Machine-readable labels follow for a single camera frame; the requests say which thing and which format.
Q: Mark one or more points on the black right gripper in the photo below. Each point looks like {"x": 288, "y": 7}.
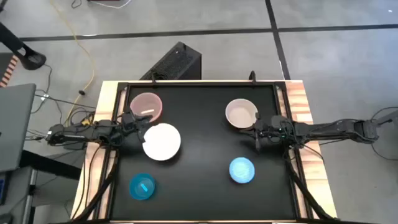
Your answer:
{"x": 273, "y": 130}

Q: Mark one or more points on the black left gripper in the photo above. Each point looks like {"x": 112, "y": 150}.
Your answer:
{"x": 130, "y": 130}

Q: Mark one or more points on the cream white bowl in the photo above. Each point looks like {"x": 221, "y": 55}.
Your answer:
{"x": 241, "y": 112}

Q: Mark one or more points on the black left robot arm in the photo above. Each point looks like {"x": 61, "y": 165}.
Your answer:
{"x": 77, "y": 134}

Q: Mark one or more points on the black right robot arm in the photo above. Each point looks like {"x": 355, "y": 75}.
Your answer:
{"x": 326, "y": 128}

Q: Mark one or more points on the pink bowl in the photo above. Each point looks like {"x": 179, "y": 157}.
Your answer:
{"x": 146, "y": 104}

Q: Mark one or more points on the large white notched bowl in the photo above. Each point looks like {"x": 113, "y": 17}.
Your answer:
{"x": 163, "y": 143}

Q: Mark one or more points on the black computer tower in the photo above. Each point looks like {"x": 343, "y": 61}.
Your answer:
{"x": 177, "y": 63}

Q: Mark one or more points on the blue cup left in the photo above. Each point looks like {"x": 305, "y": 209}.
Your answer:
{"x": 142, "y": 186}

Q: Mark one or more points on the black table mat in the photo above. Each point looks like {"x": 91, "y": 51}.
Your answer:
{"x": 202, "y": 186}

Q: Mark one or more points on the grey cart top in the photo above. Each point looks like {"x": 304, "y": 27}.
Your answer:
{"x": 15, "y": 127}

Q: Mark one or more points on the black stand base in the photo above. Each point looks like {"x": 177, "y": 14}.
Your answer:
{"x": 29, "y": 57}

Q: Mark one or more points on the orange striped ramp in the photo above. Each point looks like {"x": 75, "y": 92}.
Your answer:
{"x": 9, "y": 70}

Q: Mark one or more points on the grey cabinet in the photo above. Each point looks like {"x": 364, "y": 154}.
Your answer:
{"x": 15, "y": 196}

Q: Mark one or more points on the black frame clamp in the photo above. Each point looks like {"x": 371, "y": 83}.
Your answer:
{"x": 252, "y": 77}

